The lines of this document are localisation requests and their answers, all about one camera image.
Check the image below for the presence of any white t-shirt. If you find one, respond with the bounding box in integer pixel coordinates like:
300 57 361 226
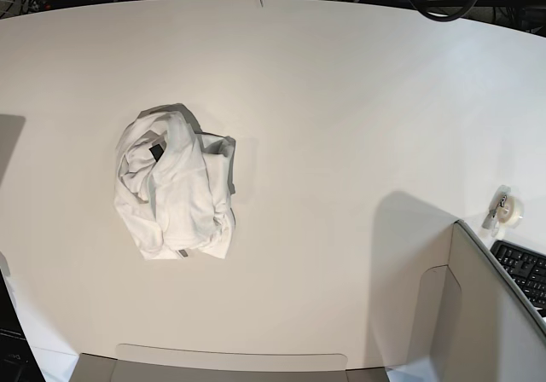
114 104 235 260

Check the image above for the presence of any beige cardboard box right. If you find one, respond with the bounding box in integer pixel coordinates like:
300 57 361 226
384 220 546 382

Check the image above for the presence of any clear tape dispenser roll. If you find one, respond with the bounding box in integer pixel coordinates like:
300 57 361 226
481 185 525 239

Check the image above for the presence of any black computer keyboard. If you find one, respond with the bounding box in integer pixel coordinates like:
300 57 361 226
490 240 546 317

